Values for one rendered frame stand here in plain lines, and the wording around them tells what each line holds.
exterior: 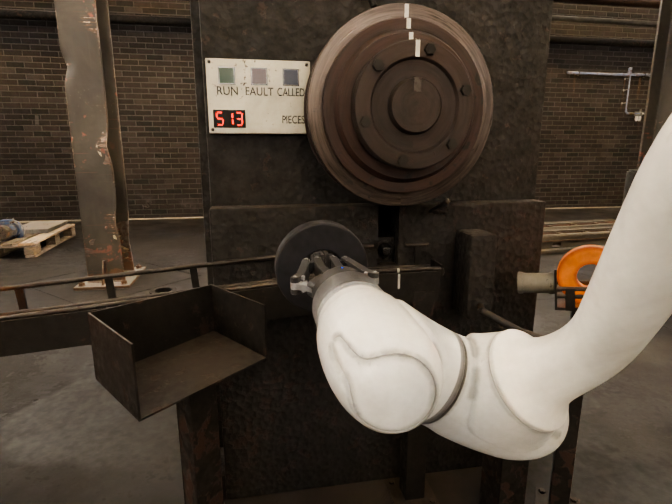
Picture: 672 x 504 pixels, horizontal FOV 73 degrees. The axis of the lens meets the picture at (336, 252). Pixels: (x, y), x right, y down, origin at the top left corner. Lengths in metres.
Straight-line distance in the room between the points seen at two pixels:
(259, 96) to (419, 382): 0.98
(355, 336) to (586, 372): 0.20
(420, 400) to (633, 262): 0.19
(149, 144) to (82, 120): 3.57
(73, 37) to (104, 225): 1.31
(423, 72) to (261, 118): 0.42
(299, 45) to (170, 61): 6.14
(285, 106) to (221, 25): 0.25
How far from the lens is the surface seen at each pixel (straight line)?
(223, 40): 1.29
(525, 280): 1.32
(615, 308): 0.38
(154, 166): 7.35
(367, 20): 1.18
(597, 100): 9.31
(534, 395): 0.47
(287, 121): 1.25
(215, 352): 1.01
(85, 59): 3.86
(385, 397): 0.39
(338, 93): 1.10
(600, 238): 5.48
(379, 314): 0.42
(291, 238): 0.73
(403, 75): 1.10
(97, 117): 3.80
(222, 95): 1.25
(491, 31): 1.46
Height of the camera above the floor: 1.02
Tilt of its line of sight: 13 degrees down
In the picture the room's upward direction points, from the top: straight up
